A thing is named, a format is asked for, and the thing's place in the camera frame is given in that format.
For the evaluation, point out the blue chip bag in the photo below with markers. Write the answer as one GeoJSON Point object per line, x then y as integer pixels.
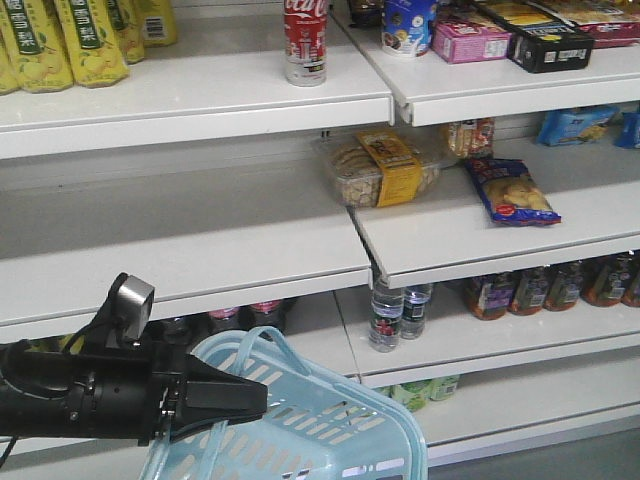
{"type": "Point", "coordinates": [509, 193]}

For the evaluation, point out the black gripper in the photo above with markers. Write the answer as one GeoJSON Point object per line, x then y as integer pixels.
{"type": "Point", "coordinates": [185, 396]}

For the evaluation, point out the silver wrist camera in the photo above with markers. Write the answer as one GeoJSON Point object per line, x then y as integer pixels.
{"type": "Point", "coordinates": [130, 301]}

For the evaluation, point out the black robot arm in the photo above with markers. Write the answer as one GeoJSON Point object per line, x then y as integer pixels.
{"type": "Point", "coordinates": [97, 394]}

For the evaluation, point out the white metal shelf unit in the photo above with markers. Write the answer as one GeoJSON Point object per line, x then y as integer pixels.
{"type": "Point", "coordinates": [199, 173]}

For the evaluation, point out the light blue plastic basket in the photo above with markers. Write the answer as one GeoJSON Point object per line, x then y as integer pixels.
{"type": "Point", "coordinates": [318, 424]}

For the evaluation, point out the plastic cola bottle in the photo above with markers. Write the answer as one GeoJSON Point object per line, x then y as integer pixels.
{"type": "Point", "coordinates": [222, 320]}
{"type": "Point", "coordinates": [268, 313]}

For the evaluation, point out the black snack box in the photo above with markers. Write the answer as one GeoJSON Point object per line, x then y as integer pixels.
{"type": "Point", "coordinates": [540, 42]}

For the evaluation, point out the red aluminium coke bottle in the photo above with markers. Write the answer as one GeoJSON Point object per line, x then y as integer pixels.
{"type": "Point", "coordinates": [305, 50]}

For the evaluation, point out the clear cookie box yellow band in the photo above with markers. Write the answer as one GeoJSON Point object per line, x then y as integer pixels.
{"type": "Point", "coordinates": [383, 166]}

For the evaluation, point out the clear water bottle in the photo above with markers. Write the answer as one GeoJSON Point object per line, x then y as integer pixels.
{"type": "Point", "coordinates": [417, 299]}
{"type": "Point", "coordinates": [387, 308]}

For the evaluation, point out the yellow pear drink carton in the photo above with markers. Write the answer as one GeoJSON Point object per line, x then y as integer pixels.
{"type": "Point", "coordinates": [35, 45]}
{"type": "Point", "coordinates": [92, 44]}
{"type": "Point", "coordinates": [124, 21]}

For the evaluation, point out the blue oreo cup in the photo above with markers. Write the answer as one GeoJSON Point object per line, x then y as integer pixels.
{"type": "Point", "coordinates": [407, 27]}

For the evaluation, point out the pink snack box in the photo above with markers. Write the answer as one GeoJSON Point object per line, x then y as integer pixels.
{"type": "Point", "coordinates": [458, 40]}

